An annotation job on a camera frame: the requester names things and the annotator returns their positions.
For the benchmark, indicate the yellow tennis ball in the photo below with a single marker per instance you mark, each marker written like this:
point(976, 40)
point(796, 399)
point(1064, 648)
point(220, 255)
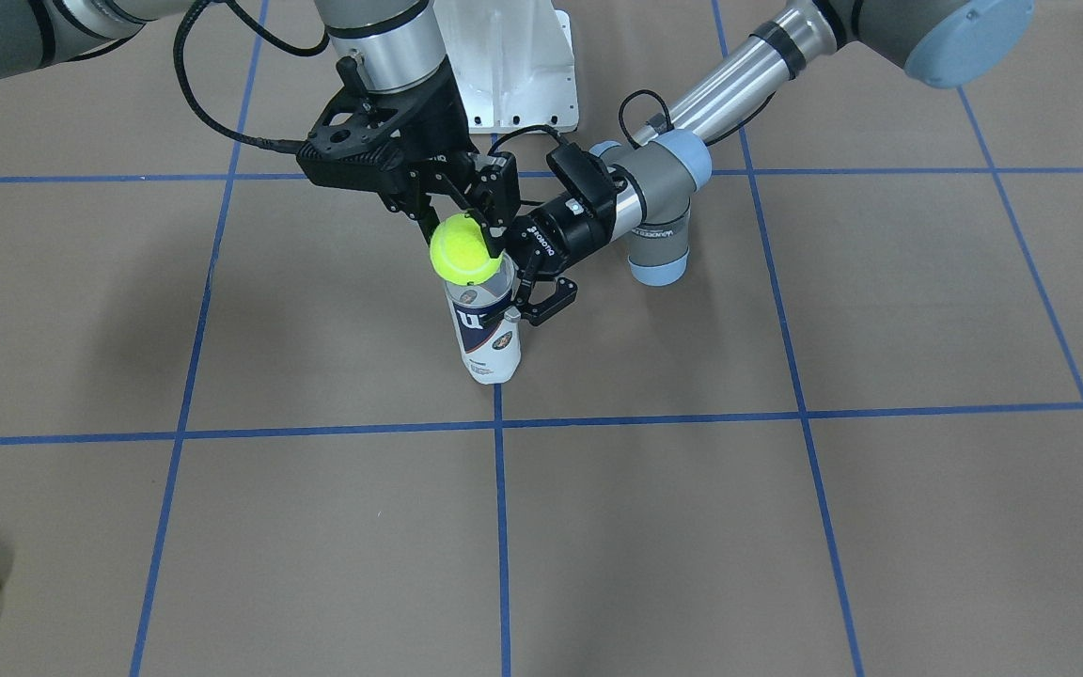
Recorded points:
point(459, 254)

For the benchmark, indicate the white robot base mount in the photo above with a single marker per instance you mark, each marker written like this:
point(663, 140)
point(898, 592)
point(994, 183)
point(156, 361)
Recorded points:
point(514, 63)

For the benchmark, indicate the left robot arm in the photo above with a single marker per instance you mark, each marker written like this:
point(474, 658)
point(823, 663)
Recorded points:
point(639, 190)

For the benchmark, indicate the brown paper table mat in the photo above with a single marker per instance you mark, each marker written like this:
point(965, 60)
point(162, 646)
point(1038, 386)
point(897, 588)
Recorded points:
point(236, 438)

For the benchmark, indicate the clear tennis ball can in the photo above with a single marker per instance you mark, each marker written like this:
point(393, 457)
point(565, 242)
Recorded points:
point(486, 326)

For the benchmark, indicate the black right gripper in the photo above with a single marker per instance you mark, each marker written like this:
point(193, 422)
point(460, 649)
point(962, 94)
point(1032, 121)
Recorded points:
point(435, 125)

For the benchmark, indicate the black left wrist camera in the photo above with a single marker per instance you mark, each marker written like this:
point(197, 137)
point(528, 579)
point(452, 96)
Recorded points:
point(586, 178)

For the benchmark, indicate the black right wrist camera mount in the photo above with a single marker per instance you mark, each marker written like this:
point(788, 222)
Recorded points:
point(353, 146)

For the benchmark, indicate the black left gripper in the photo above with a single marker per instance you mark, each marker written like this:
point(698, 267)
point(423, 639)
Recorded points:
point(557, 228)

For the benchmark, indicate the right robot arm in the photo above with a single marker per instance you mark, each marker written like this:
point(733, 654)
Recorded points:
point(390, 46)

